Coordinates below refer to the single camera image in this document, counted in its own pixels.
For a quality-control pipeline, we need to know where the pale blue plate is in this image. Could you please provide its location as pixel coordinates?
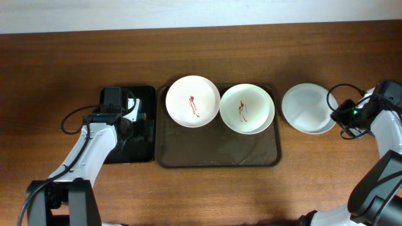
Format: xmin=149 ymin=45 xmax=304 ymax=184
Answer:
xmin=281 ymin=83 xmax=335 ymax=135

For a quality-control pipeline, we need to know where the white plate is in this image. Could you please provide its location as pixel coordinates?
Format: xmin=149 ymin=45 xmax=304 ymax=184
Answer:
xmin=165 ymin=75 xmax=220 ymax=128
xmin=220 ymin=83 xmax=275 ymax=135

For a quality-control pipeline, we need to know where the orange green sponge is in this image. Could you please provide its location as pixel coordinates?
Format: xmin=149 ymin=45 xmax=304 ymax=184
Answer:
xmin=141 ymin=113 xmax=147 ymax=121

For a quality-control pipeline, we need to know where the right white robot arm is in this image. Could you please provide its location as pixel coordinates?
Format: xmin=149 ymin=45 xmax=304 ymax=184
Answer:
xmin=296 ymin=100 xmax=401 ymax=226

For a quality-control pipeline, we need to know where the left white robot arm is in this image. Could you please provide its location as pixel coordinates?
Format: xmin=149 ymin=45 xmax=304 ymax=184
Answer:
xmin=17 ymin=110 xmax=155 ymax=225

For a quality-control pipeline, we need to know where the small black tray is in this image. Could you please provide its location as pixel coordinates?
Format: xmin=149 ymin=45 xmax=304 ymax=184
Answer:
xmin=104 ymin=85 xmax=156 ymax=164

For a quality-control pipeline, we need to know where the brown plastic serving tray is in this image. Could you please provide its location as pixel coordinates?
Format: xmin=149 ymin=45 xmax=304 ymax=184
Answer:
xmin=155 ymin=85 xmax=282 ymax=168

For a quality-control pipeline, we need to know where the right black cable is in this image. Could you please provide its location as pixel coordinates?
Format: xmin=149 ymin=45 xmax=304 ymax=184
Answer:
xmin=325 ymin=83 xmax=367 ymax=112

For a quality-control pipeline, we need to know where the black cable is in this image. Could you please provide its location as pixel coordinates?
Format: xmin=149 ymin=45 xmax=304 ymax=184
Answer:
xmin=60 ymin=105 xmax=101 ymax=136
xmin=325 ymin=83 xmax=367 ymax=112

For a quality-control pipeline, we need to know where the left black cable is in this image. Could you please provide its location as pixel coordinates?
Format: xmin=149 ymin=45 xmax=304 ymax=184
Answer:
xmin=60 ymin=105 xmax=101 ymax=136

